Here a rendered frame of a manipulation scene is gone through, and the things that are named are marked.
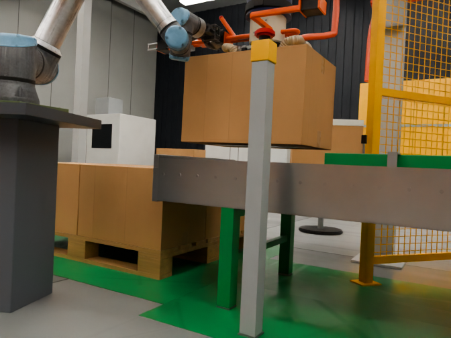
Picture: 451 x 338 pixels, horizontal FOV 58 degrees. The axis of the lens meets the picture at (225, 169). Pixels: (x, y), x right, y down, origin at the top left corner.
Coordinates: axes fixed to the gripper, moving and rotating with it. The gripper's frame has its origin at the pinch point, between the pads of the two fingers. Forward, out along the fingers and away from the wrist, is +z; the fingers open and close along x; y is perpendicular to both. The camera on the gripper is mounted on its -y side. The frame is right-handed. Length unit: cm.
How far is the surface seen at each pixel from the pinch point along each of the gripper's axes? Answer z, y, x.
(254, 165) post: -53, 50, -62
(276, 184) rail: -35, 51, -69
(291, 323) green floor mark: -32, 58, -120
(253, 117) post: -53, 49, -46
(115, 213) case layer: -20, -46, -91
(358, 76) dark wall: 1051, -168, 216
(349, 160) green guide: -24, 74, -59
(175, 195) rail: -35, 4, -77
